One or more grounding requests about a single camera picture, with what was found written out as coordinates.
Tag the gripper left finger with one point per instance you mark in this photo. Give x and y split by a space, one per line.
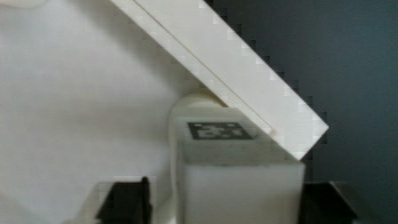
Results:
127 208

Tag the white square tabletop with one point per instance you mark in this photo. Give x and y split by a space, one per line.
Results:
91 82

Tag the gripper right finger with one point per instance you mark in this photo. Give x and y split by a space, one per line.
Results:
324 206

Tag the white table leg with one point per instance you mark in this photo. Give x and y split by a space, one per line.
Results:
237 177

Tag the white right obstacle rail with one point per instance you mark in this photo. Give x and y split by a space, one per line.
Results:
214 43

